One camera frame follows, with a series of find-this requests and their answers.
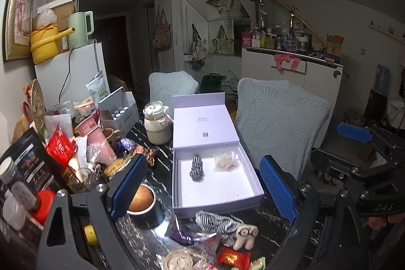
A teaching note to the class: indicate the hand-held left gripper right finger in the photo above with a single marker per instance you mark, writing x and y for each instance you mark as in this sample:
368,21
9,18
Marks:
278,189

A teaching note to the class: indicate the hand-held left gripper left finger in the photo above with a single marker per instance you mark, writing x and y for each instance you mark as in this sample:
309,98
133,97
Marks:
126,186

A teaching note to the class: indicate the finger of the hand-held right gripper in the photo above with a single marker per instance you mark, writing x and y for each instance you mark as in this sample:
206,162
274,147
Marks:
354,132
335,162

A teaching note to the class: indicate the striped black white cloth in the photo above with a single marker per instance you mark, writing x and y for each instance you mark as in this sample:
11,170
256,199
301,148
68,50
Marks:
218,224

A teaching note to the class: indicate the green snack packet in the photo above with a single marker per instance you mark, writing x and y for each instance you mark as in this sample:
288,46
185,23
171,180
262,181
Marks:
257,264

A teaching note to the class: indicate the white gift box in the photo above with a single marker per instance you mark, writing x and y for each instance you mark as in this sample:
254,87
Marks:
202,121

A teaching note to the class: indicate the person's right hand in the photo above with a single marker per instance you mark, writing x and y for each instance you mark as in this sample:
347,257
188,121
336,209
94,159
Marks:
386,222

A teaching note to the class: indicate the brown orange snack packet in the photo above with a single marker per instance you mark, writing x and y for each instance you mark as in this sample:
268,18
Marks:
145,154

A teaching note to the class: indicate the black bowl with bun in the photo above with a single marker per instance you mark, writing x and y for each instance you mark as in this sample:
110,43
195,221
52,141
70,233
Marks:
148,219

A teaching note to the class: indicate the purple candy wrapper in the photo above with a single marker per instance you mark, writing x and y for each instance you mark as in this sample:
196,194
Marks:
126,145

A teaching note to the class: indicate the clear glass cup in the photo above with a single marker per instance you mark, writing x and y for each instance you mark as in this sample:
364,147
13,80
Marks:
82,180

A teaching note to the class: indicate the pink paper cup stack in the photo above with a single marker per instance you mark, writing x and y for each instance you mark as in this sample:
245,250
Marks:
98,143

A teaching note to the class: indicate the brown mug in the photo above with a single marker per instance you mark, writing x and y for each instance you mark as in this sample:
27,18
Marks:
110,135

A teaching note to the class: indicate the clear plastic packet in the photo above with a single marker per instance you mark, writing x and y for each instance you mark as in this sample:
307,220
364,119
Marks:
226,162

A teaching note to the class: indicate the beige plush toy with glasses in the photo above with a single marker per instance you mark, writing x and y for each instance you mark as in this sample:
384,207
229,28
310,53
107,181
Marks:
243,236

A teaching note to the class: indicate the blue water jug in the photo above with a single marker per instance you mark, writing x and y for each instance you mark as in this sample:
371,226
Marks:
383,80

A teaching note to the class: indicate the white cabinet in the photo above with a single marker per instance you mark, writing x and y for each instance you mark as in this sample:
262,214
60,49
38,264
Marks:
316,83

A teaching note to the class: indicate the cream kettle bottle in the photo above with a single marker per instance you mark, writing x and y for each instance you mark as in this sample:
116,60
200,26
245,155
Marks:
156,130

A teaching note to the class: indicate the large chair with leaf cover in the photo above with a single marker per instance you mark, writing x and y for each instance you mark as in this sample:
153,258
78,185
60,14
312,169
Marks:
278,124

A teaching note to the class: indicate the grey box of bottles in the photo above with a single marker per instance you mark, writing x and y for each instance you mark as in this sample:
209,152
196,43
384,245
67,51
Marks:
126,118

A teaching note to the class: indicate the small striped sock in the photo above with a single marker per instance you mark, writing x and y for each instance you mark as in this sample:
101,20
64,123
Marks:
196,168

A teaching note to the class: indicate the purple foil wrapper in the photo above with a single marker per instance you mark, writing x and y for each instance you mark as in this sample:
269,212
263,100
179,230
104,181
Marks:
180,236

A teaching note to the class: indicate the red foil packet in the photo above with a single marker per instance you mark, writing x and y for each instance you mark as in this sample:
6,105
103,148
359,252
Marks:
60,146

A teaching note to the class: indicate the red gold snack packet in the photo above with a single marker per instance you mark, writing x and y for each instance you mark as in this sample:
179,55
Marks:
234,257

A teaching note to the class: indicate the red jar lid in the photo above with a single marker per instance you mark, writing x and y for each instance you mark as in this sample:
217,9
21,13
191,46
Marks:
44,205

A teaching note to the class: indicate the open cardboard box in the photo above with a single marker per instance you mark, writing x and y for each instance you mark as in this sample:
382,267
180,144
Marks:
333,48

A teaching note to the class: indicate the black printed bag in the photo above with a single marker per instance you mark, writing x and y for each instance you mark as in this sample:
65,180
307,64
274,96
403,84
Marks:
31,159

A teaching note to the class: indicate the pink rubber gloves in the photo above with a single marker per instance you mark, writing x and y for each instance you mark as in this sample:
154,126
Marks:
284,61

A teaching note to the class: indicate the green white tea bag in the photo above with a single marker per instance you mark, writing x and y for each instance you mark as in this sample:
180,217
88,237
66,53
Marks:
99,89

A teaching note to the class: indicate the glass jar with label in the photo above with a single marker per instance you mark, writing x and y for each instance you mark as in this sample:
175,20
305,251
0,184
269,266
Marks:
19,187

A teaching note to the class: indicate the small chair with leaf cover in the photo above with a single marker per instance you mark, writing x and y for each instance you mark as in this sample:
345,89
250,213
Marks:
171,86

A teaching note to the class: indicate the white plastic bottle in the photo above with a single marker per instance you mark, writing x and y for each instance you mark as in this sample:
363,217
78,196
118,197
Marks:
14,213

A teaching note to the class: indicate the grey cloth pile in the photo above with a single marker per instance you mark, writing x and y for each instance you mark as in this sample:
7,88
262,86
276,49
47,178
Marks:
229,83

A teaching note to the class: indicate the white fridge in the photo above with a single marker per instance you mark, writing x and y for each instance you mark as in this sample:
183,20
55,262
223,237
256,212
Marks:
79,74

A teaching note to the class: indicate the row of bottles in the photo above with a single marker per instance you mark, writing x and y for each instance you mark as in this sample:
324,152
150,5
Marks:
275,37

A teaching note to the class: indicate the decorative patterned plate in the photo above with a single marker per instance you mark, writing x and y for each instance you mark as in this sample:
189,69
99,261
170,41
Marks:
34,102

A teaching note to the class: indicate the dark green bag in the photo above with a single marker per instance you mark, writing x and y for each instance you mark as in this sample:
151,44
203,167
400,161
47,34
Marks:
210,83

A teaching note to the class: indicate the dark wooden door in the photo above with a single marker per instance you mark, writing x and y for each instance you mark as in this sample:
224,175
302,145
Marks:
115,48

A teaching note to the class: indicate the bamboo branch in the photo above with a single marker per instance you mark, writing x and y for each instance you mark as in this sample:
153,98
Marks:
284,4

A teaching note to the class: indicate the canvas tote bag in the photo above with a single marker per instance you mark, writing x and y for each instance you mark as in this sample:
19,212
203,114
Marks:
223,44
198,48

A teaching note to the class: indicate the brown patterned tote bag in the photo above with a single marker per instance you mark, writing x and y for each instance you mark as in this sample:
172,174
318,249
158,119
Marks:
162,34

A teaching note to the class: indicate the green electric kettle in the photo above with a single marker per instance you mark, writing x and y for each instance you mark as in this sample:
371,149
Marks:
77,32

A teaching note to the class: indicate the yellow pot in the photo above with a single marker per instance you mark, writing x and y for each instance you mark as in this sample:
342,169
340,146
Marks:
44,45

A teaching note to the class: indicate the clear plastic bag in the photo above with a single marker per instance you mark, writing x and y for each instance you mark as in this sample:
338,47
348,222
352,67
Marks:
46,18

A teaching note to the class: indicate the framed picture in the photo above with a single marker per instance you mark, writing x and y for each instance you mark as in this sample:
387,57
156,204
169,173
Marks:
20,13

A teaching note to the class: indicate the wall hook rack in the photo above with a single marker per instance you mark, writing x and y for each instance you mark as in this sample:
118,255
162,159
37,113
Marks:
389,31

